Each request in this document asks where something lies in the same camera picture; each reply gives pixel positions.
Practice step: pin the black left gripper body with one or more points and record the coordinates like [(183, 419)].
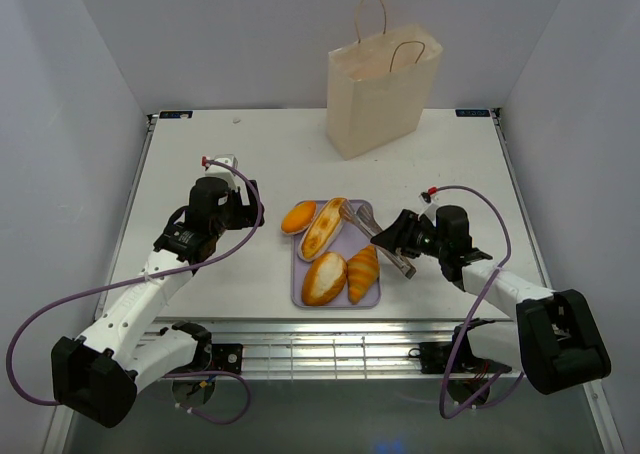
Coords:
[(228, 221)]

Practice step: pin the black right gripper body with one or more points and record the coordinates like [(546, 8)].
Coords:
[(420, 238)]

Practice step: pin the metal kitchen tongs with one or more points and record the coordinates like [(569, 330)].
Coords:
[(362, 217)]

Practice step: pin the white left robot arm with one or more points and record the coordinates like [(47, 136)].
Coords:
[(100, 373)]

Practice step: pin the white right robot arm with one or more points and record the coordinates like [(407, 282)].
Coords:
[(552, 336)]

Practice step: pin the long glazed fake loaf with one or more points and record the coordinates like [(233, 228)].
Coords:
[(323, 230)]

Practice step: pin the fake croissant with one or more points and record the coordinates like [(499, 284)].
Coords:
[(362, 272)]

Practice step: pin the oval white-topped fake bread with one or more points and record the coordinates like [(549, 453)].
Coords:
[(324, 280)]

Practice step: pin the white paper bag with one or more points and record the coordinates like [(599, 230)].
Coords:
[(378, 86)]

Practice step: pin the small round orange bun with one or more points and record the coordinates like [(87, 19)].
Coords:
[(299, 218)]

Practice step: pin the left blue table label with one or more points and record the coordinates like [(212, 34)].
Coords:
[(173, 114)]

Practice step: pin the blue table label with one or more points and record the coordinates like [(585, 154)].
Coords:
[(472, 113), (173, 114)]

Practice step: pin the right blue table label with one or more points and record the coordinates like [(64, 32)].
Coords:
[(472, 113)]

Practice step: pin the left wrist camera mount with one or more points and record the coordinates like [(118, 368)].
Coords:
[(222, 167)]

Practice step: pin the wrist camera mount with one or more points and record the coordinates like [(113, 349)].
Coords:
[(222, 167), (429, 202)]

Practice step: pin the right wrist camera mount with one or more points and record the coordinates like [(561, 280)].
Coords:
[(429, 202)]

